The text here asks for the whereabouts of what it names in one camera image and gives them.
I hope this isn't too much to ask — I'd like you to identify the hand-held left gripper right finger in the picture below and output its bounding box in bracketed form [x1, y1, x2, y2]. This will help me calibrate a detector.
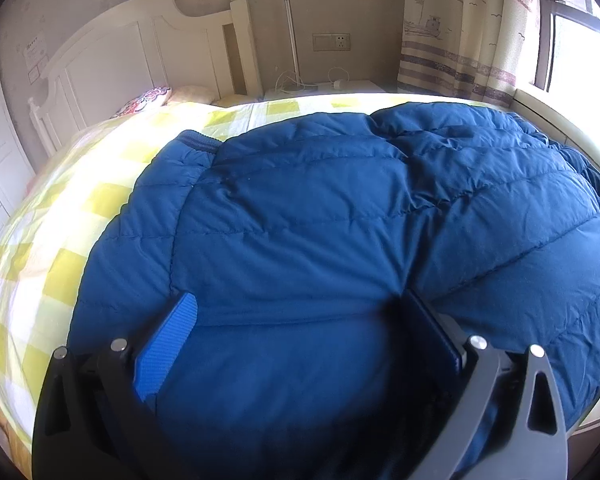
[397, 287, 568, 480]

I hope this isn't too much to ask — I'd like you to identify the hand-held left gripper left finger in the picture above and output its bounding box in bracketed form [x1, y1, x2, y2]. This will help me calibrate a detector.
[32, 291, 198, 480]

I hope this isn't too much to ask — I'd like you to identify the blue puffer jacket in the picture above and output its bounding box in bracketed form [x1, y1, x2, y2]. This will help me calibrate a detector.
[70, 101, 600, 480]

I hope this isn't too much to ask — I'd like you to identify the yellow checked bed sheet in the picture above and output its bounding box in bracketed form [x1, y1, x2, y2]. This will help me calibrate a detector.
[0, 91, 511, 461]

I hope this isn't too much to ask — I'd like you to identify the red blue floral pillow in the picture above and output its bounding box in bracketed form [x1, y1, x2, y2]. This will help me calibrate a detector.
[112, 86, 173, 118]

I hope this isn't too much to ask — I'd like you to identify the beige window sill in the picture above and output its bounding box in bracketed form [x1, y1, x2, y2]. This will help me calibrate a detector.
[510, 87, 600, 186]

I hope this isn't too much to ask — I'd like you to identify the white nightstand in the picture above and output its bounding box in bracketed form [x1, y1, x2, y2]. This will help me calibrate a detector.
[262, 80, 386, 102]

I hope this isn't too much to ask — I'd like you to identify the beige pillow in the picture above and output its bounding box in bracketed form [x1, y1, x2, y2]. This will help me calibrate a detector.
[167, 86, 220, 107]

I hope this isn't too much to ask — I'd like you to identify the white wooden headboard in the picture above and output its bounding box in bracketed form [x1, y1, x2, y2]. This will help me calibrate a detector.
[27, 0, 263, 158]

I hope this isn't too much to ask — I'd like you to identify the printed beige curtain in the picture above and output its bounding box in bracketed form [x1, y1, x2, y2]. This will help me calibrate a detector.
[396, 0, 541, 108]

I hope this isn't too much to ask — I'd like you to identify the silver lamp pole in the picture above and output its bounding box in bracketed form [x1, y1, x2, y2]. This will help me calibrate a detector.
[281, 0, 301, 88]

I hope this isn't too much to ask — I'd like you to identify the white charger cable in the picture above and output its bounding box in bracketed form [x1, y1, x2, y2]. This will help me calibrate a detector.
[275, 67, 351, 92]

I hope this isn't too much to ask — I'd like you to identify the wall socket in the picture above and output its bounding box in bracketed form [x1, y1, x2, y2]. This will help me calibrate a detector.
[312, 33, 352, 52]

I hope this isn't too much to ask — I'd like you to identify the window frame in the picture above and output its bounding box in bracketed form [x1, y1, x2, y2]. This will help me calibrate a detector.
[532, 0, 600, 106]

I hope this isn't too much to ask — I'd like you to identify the paper wall notice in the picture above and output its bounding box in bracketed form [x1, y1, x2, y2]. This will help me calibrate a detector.
[22, 32, 48, 83]

